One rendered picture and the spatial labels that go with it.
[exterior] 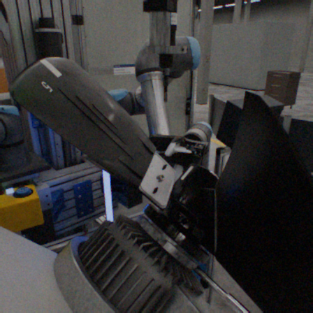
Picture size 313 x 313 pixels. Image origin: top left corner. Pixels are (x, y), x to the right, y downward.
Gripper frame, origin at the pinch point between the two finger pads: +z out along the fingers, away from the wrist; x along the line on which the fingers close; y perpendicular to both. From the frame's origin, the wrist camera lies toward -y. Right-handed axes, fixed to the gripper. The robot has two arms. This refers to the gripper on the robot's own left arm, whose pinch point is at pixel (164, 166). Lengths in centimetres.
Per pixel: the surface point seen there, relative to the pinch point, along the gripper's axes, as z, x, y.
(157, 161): 17.6, -9.8, 3.9
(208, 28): -665, -56, -132
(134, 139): 20.1, -13.9, 0.2
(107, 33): -147, -27, -104
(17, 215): 15.0, 18.4, -35.7
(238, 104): -56, -7, 11
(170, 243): 26.6, -0.8, 10.4
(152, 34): 15.1, -30.2, -0.2
